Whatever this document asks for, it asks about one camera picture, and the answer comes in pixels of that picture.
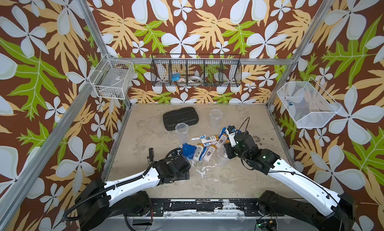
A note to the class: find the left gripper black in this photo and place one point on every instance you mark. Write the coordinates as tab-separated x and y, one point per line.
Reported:
185	173

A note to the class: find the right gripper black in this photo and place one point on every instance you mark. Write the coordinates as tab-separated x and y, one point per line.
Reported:
228	147

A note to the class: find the blue lid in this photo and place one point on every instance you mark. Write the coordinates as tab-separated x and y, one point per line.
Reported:
188	151

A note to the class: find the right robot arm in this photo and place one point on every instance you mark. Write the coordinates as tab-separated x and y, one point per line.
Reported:
322	208

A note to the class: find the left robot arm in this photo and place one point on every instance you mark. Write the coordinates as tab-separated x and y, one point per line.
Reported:
102	200

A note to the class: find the blue toothbrush upper right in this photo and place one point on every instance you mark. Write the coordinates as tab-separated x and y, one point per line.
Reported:
224	131

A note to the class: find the blue toothbrush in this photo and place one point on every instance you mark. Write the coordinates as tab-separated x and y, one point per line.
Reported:
203	153
224	131

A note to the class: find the white bottle barcode middle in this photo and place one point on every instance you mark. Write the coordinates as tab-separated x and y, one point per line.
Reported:
198	152

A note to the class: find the black yellow screwdriver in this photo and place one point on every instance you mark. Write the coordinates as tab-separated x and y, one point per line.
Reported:
150	156

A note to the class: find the blue toothbrush middle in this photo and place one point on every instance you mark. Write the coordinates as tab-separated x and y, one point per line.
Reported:
203	153

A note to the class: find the white bottle upper horizontal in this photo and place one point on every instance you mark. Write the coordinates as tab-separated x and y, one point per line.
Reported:
210	139

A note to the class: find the toothpaste tube middle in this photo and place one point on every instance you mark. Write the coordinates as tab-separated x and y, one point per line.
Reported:
209	143

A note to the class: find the toothpaste tube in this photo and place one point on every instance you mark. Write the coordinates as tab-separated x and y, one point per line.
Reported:
198	138
209	143

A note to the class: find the toothpaste tube top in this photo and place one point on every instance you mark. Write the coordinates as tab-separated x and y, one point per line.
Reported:
198	138

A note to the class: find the white bottle purple label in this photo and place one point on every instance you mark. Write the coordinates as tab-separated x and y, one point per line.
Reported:
209	153

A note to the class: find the black plastic tool case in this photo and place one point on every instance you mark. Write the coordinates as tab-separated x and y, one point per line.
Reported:
186	115

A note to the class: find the white mesh basket right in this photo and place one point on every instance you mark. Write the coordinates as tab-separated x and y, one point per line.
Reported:
308	103

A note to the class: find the white tape roll in basket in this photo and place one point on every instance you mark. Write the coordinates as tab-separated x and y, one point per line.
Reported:
195	79

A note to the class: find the blue tape roll in basket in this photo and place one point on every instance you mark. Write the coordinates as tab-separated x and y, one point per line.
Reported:
175	77

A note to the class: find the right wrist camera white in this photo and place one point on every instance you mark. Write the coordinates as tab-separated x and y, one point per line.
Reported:
231	132

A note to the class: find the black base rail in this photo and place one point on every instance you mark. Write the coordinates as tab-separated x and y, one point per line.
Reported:
242	207

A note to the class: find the black wire basket back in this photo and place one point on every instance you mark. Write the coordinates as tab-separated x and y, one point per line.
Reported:
216	70

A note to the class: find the white wire basket left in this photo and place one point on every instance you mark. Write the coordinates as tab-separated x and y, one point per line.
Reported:
111	78

